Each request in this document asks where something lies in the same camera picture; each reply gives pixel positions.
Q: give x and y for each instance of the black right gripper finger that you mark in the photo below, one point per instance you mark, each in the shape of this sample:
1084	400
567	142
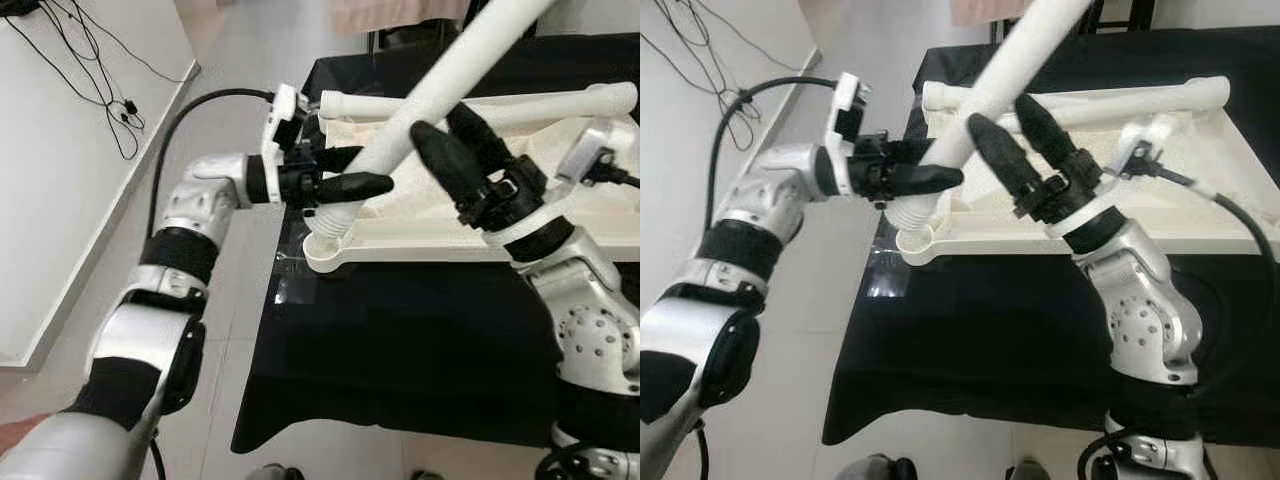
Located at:
1003	155
447	162
1048	133
482	140

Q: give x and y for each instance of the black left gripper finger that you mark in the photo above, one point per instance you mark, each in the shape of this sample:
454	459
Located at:
910	148
355	187
340	158
925	180

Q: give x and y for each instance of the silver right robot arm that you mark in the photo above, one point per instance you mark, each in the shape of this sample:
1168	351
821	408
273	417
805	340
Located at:
595	320
1140	310

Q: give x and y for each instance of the white plastic children table top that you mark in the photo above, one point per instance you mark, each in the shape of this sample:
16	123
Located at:
400	215
1200	200

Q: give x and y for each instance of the beige cloth covered table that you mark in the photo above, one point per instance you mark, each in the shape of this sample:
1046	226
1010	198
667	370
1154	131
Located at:
400	15
985	12

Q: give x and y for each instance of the black tablecloth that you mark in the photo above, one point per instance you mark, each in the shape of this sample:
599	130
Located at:
400	350
1000	350

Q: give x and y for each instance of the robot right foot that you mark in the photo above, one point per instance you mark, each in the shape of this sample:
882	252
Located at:
425	476
1025	470

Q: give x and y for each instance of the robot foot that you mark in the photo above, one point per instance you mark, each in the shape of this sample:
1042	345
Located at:
1025	470
275	472
425	476
880	468

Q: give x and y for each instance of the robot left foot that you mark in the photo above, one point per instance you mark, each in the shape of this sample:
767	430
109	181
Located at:
275	472
880	468

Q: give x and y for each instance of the black power strip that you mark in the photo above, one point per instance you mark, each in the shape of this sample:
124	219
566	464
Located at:
20	8

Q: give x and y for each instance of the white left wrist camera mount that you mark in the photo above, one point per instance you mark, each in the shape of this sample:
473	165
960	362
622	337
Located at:
283	110
850	95

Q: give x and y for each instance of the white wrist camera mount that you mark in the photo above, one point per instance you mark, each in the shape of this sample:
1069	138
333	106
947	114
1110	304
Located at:
850	95
1140	140
283	110
590	150

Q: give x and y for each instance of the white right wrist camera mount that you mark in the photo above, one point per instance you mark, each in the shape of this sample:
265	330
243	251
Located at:
1140	140
590	150

